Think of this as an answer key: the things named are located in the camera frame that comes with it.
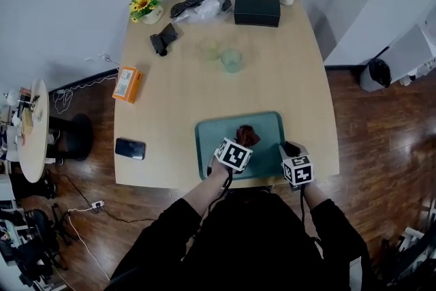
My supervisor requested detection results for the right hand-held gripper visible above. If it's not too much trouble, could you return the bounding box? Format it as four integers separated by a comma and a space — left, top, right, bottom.
278, 140, 315, 192

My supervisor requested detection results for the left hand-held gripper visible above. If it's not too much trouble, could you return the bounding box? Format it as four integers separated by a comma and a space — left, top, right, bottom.
206, 137, 254, 176

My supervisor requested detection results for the dark red cloth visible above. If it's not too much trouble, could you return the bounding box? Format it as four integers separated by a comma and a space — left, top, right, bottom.
234, 125, 262, 147

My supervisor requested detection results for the teal plastic tray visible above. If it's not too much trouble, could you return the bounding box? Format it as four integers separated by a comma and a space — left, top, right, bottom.
194, 110, 286, 181

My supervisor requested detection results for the person's right forearm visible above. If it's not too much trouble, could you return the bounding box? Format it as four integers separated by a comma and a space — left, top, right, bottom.
302, 181, 328, 211

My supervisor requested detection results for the person's left forearm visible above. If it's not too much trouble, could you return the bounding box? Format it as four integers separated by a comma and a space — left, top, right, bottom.
181, 157, 230, 217

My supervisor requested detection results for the person's black clothing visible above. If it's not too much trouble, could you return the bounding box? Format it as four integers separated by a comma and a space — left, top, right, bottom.
104, 185, 375, 291

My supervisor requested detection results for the blue-green glass cup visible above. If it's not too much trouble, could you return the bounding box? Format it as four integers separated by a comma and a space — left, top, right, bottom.
220, 48, 245, 74

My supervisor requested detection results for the black smartphone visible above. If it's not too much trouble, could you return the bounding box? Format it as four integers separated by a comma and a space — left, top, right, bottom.
114, 137, 146, 161

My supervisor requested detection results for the pale green glass cup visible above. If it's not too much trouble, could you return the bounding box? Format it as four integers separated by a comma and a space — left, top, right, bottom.
198, 37, 219, 62

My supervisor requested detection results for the grey trash bin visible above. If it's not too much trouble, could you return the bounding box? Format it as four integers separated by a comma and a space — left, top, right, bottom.
359, 58, 392, 93

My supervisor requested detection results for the orange cardboard box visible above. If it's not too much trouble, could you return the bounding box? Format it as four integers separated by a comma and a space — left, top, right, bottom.
112, 65, 143, 104

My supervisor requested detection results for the black folded pouch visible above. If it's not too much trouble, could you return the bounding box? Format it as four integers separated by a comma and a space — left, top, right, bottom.
149, 22, 180, 57

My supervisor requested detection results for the black rectangular box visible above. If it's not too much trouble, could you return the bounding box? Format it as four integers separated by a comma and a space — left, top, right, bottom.
233, 0, 281, 28

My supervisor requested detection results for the clear plastic bag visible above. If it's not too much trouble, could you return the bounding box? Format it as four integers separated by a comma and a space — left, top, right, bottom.
172, 0, 228, 25

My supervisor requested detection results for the sunflower pot plant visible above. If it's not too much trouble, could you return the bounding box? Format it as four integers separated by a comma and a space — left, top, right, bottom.
129, 0, 166, 25

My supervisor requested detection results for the round white side table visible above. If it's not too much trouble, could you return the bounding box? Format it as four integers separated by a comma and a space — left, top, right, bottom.
16, 79, 50, 184

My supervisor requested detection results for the black office chair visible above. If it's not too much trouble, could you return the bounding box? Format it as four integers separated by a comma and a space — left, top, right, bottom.
13, 208, 72, 287

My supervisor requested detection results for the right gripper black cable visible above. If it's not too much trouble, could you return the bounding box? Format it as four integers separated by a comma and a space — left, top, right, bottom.
298, 185, 323, 262

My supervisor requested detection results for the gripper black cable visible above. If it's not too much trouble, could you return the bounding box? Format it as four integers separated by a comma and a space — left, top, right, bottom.
183, 169, 234, 262
298, 185, 323, 262

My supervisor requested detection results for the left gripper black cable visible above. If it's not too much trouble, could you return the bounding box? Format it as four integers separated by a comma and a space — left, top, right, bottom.
183, 169, 234, 262

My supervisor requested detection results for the black strap device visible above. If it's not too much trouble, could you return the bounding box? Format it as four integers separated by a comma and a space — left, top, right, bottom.
170, 0, 232, 18

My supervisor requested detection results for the white cable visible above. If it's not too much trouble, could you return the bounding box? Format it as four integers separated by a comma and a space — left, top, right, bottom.
66, 209, 112, 282

